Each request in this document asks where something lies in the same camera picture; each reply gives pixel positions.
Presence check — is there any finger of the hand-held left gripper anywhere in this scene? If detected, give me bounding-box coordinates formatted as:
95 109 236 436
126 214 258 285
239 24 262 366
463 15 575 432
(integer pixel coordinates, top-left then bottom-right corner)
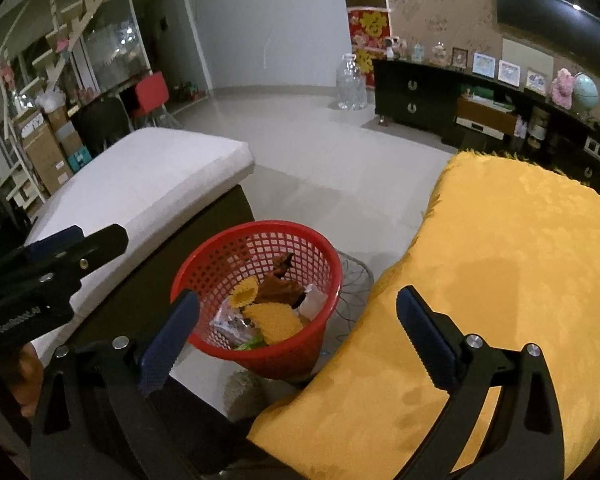
22 225 86 263
29 223 130 287

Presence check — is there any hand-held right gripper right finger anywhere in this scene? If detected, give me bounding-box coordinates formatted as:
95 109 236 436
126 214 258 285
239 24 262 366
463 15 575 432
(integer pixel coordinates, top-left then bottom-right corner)
396 285 566 480

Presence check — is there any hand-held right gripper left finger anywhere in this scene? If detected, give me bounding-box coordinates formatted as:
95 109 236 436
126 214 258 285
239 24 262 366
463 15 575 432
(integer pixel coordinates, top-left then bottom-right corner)
30 289 201 480

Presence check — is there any white printed packet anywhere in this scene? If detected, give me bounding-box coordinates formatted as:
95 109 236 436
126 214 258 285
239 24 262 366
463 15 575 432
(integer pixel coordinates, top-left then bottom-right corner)
214 310 263 346

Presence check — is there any small yellow foam net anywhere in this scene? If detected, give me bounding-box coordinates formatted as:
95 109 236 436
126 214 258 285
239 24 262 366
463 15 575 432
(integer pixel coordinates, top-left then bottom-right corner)
230 280 260 310

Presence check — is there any red plastic mesh basket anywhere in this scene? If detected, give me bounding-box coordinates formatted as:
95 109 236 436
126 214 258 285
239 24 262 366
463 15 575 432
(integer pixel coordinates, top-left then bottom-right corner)
170 220 343 381

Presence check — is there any yellow knitted cloth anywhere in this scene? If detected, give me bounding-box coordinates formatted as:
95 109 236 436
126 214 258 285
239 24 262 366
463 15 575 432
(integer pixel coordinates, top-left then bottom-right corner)
242 302 305 346

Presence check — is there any brown and black bag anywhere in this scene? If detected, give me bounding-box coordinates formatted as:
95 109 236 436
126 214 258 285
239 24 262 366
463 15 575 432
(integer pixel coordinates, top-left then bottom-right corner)
252 252 306 311

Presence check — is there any white tissue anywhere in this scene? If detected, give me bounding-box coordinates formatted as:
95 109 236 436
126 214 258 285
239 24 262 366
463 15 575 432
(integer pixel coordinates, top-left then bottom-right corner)
297 284 328 318

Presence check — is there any person's left hand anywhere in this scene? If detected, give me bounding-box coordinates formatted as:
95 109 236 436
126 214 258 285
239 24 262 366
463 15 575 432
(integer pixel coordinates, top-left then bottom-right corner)
12 345 46 418

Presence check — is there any dark sofa base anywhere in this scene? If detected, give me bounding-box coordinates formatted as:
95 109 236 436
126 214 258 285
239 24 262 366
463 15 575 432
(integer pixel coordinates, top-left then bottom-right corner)
72 185 258 361

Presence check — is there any grey shaggy mat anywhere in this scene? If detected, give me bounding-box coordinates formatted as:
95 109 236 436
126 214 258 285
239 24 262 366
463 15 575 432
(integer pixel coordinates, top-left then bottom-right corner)
224 370 266 421

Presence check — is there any stack of cardboard boxes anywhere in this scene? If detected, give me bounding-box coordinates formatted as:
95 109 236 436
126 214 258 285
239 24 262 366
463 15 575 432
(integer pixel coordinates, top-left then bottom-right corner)
17 105 93 196

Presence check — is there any teal box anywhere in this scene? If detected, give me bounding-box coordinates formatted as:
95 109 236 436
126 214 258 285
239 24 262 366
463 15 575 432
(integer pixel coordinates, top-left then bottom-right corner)
69 146 96 171

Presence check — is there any yellow patterned tablecloth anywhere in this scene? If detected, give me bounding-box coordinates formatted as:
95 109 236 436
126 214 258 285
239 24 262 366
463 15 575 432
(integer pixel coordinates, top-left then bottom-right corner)
247 151 600 480

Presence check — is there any black chair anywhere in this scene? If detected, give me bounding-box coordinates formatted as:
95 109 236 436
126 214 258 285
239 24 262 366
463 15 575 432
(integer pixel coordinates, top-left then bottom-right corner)
72 96 133 158

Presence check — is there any white plastic bag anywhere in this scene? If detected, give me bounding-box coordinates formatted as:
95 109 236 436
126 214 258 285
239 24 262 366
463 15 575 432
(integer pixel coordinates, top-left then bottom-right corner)
37 91 66 111

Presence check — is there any red chair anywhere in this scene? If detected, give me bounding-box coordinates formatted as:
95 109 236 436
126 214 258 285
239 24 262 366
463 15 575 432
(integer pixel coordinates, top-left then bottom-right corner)
130 71 171 128

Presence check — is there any white flat media player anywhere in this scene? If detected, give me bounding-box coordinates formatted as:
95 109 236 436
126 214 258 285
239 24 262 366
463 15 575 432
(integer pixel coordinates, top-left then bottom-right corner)
455 116 505 140

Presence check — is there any brown wooden box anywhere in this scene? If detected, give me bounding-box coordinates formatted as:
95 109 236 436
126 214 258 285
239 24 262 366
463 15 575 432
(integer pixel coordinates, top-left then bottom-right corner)
455 97 518 137

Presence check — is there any green flat box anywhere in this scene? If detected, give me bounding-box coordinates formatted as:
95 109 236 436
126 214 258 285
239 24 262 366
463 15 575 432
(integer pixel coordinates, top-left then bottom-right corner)
460 87 513 111

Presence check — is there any black television cabinet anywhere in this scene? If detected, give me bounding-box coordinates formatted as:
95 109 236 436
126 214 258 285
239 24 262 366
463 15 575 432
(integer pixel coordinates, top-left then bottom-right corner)
372 57 600 201

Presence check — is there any large clear water bottle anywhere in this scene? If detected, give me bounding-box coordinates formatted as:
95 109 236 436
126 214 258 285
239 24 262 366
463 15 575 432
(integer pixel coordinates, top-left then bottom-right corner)
336 52 368 111

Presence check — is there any pink plush toy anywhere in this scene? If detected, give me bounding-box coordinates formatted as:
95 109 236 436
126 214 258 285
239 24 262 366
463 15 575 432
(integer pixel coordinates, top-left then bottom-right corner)
551 67 576 110

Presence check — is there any pale blue globe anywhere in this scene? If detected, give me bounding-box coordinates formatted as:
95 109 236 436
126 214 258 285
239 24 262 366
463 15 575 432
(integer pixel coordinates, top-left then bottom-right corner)
570 72 600 120

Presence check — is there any round wire fan guard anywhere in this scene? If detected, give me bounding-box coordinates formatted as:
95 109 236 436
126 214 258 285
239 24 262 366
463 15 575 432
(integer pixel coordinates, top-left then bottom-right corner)
330 252 373 346

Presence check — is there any white photo frame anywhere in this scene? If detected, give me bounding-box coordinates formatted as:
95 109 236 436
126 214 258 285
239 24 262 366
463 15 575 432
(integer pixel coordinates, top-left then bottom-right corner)
472 51 497 77
525 67 548 95
498 59 521 85

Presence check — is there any red floral wall poster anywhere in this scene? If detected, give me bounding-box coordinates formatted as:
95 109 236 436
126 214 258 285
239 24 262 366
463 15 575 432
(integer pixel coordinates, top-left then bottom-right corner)
347 7 391 83

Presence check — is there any black wall television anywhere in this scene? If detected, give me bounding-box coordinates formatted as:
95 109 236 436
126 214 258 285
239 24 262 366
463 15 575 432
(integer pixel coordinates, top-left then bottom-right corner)
490 0 600 58

